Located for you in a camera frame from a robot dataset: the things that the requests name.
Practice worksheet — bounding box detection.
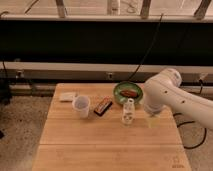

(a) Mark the brown sausage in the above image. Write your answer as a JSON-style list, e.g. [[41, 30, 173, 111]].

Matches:
[[120, 90, 138, 98]]

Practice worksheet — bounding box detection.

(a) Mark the white plastic cup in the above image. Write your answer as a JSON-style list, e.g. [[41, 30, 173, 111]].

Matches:
[[72, 95, 90, 118]]

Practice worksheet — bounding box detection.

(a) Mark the dark candy bar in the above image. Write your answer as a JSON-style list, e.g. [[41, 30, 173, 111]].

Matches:
[[94, 97, 113, 116]]

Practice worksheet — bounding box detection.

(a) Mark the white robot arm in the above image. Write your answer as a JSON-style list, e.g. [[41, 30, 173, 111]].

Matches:
[[143, 68, 213, 131]]

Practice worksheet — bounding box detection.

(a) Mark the small clear plastic bottle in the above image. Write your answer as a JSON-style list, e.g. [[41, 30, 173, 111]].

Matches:
[[122, 98, 135, 125]]

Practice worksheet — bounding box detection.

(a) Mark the white sponge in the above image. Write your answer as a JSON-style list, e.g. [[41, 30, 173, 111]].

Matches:
[[59, 92, 76, 102]]

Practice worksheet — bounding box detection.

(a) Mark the black floor cable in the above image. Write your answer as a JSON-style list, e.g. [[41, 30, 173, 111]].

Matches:
[[173, 112, 208, 150]]

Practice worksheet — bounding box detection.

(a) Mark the green plate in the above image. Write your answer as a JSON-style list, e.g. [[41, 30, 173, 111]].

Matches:
[[113, 81, 143, 105]]

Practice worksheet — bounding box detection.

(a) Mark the black hanging cable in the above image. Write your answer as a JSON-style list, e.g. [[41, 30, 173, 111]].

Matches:
[[128, 13, 164, 82]]

